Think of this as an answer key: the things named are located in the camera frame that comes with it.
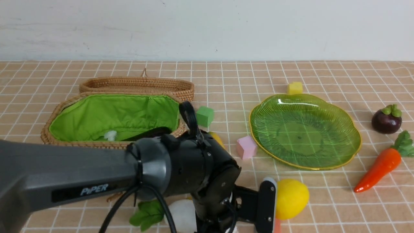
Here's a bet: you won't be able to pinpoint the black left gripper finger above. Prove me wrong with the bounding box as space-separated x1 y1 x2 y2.
255 177 278 233

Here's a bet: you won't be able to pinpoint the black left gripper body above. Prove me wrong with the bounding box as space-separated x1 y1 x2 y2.
191 165 258 233

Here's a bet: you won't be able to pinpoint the yellow toy lemon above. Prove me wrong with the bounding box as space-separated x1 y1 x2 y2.
276 179 310 220

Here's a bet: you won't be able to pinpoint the white toy radish green leaves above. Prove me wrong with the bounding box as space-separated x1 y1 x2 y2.
129 199 198 233

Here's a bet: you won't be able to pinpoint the yellow toy banana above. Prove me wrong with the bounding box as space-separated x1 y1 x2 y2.
208 131 226 149

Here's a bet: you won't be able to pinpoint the orange toy carrot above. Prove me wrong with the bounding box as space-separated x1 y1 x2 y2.
354 131 414 193

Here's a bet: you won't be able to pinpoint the dark purple toy mangosteen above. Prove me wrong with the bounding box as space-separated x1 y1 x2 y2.
371 104 402 135

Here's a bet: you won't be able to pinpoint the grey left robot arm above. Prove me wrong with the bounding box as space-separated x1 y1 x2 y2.
1 133 277 233

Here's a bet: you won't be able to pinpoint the orange foam cube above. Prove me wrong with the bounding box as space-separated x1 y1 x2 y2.
273 218 281 233

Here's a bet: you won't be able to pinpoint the pink foam cube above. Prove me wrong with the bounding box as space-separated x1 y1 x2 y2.
236 136 257 160

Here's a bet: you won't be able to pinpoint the green glass leaf plate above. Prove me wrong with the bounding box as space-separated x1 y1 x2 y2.
249 94 362 171

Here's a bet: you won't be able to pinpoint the green foam cube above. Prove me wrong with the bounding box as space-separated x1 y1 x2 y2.
196 106 214 128

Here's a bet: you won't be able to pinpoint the yellow foam cube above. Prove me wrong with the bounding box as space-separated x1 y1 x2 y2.
287 82 303 95

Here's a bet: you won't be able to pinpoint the woven wicker basket lid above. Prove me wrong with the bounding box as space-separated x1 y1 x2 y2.
79 69 195 101

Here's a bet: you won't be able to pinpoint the woven wicker basket green lining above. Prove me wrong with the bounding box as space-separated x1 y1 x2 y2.
40 91 186 149

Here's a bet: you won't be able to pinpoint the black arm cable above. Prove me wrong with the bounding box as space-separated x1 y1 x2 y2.
99 101 207 233

